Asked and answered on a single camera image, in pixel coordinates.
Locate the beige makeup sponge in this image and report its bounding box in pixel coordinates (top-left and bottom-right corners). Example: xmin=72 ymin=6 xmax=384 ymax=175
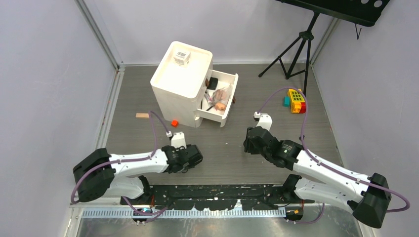
xmin=214 ymin=102 xmax=226 ymax=111

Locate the white drawer organizer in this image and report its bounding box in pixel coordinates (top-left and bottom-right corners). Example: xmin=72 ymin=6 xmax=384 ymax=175
xmin=150 ymin=41 xmax=239 ymax=128

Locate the clear plastic bag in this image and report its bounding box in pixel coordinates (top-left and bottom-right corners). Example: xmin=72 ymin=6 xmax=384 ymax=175
xmin=206 ymin=84 xmax=233 ymax=106

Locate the black compact case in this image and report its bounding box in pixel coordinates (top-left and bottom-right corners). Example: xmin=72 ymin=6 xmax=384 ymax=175
xmin=207 ymin=77 xmax=218 ymax=90

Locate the white barcode box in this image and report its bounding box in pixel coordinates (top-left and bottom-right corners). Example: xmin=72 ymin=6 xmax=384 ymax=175
xmin=173 ymin=50 xmax=191 ymax=68

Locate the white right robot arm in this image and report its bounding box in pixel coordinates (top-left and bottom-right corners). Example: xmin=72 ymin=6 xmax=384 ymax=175
xmin=244 ymin=126 xmax=391 ymax=229

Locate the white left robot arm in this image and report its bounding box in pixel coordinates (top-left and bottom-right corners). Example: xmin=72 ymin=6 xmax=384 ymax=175
xmin=70 ymin=144 xmax=203 ymax=204

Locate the red toy block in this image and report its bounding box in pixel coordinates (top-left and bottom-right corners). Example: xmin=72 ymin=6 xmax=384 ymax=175
xmin=299 ymin=102 xmax=307 ymax=114

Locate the teal wooden block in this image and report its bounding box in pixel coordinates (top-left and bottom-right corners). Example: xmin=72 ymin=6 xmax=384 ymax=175
xmin=283 ymin=96 xmax=291 ymax=107

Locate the yellow toy block house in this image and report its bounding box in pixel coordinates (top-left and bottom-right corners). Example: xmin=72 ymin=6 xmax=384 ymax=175
xmin=287 ymin=89 xmax=306 ymax=114

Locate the tan wooden block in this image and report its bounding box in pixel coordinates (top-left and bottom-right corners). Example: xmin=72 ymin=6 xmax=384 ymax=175
xmin=135 ymin=113 xmax=150 ymax=119

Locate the black tripod stand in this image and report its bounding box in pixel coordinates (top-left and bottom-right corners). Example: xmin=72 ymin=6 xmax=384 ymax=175
xmin=257 ymin=11 xmax=321 ymax=99

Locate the black music stand tray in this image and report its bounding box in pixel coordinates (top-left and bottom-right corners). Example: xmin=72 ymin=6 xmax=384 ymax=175
xmin=281 ymin=0 xmax=390 ymax=27

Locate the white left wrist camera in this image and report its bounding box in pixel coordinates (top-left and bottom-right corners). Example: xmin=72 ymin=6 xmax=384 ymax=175
xmin=166 ymin=131 xmax=187 ymax=149

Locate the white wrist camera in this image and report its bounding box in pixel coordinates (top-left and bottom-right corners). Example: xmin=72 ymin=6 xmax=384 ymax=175
xmin=253 ymin=112 xmax=273 ymax=131
xmin=166 ymin=131 xmax=187 ymax=149

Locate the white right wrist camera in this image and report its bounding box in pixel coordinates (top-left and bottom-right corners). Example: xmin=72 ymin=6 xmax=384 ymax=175
xmin=253 ymin=112 xmax=273 ymax=131

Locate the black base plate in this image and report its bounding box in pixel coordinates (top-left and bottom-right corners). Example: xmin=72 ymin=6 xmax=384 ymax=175
xmin=129 ymin=184 xmax=302 ymax=211

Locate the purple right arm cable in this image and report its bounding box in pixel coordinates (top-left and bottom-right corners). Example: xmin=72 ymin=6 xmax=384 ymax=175
xmin=255 ymin=86 xmax=411 ymax=225

